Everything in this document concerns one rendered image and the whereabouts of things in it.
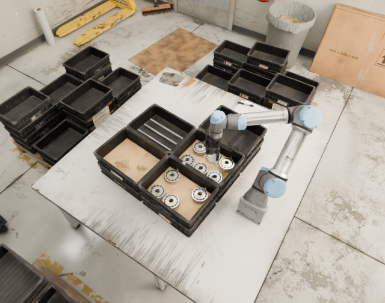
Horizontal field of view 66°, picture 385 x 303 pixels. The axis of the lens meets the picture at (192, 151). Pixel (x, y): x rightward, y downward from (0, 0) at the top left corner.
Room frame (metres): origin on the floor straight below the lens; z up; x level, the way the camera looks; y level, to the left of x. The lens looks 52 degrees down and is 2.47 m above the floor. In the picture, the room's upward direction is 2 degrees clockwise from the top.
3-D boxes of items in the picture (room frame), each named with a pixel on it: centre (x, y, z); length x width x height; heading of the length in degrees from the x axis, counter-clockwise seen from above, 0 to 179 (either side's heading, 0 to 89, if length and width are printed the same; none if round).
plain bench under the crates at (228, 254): (1.30, 0.00, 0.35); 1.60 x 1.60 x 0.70; 59
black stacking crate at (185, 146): (1.16, -0.10, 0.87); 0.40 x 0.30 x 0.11; 54
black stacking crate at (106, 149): (1.16, 0.40, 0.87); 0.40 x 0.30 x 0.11; 54
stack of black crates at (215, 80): (2.67, -0.24, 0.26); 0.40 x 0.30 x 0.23; 59
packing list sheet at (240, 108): (1.78, -0.51, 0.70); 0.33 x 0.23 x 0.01; 59
